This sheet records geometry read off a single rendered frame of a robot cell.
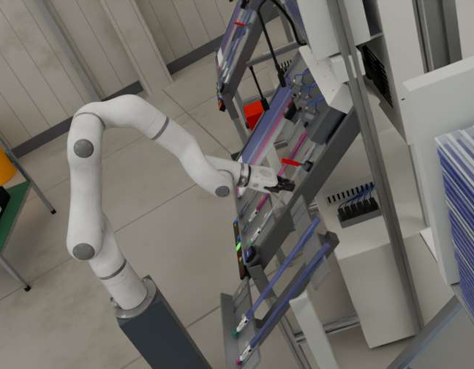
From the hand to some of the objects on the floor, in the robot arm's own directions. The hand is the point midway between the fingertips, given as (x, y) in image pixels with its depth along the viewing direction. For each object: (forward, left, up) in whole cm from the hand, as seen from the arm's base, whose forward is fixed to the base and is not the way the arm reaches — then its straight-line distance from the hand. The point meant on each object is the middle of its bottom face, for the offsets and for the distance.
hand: (287, 184), depth 181 cm
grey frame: (+13, +22, -94) cm, 98 cm away
